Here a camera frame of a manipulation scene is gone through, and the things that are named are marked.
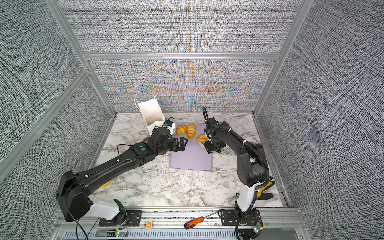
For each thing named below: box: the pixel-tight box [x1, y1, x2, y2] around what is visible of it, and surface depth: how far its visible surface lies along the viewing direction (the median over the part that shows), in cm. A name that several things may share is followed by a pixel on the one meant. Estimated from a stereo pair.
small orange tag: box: [146, 221, 153, 230], surface depth 73 cm
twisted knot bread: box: [196, 133, 208, 148], surface depth 100 cm
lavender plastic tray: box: [170, 122, 212, 171], surface depth 94 cm
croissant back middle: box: [187, 122, 197, 139], surface depth 106 cm
